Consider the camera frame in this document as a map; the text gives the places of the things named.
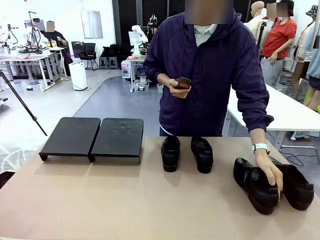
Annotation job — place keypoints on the person left hand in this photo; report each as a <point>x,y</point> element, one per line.
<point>268,170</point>

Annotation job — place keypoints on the person right hand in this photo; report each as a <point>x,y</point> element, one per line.
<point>180,92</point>

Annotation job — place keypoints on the red wooden shoe brush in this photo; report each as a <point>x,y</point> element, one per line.
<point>184,83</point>

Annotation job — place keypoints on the black slip-on loafer shoe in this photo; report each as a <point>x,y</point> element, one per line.
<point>297,190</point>
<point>170,157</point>

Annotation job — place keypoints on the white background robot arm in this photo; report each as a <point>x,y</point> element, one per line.
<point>137,32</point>

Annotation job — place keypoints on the person right forearm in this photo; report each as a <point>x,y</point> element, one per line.
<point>162,78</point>

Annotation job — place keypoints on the person left forearm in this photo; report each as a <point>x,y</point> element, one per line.
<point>258,136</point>

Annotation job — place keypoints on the black metal shoe stand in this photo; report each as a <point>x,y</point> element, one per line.
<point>120,137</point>
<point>72,135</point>

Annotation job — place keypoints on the white wristwatch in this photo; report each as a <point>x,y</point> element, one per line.
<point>261,147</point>

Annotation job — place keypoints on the person in purple jacket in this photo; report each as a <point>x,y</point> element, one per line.
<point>212,75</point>

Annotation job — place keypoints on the small background work table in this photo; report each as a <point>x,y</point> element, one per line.
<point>135,58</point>

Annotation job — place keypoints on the computer tower with lights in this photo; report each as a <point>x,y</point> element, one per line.
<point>126,70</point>

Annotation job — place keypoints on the large white table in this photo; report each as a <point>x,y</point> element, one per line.
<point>282,112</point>

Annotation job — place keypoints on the grey plastic stool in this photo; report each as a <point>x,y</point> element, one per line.
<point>113,62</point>
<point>103,62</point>

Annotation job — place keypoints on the black backpack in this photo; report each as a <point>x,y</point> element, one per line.
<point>110,51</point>

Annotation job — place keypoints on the black office chair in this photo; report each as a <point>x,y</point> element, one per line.
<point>89,51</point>

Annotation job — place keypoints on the black tripod by mannequins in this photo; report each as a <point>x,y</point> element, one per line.
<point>261,35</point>

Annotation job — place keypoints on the mannequin in beige jacket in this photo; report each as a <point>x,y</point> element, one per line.
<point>256,25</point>

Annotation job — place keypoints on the white air purifier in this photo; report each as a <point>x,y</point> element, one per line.
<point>78,76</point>

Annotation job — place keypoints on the black flat panel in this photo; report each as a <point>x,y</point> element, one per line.
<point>77,48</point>

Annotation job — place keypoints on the white desk by seated person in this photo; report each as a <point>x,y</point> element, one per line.
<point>57,48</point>

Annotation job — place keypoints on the mannequin with bucket hat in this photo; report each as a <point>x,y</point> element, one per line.
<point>306,42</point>

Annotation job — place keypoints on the seated person in black shirt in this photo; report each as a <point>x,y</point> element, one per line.
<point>56,37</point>

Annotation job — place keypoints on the clear storage bin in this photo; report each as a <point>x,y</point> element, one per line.
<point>32,85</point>

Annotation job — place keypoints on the background robot rig on desk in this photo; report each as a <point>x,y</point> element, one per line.
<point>42,37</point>

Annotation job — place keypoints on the long white desk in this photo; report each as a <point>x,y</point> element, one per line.
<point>25,58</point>

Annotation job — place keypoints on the white plastic sheet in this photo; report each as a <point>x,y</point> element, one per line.
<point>15,150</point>

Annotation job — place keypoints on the grey wall panel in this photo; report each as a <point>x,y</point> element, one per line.
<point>91,24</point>

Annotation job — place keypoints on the black camera tripod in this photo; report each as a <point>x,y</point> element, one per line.
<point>25,108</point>

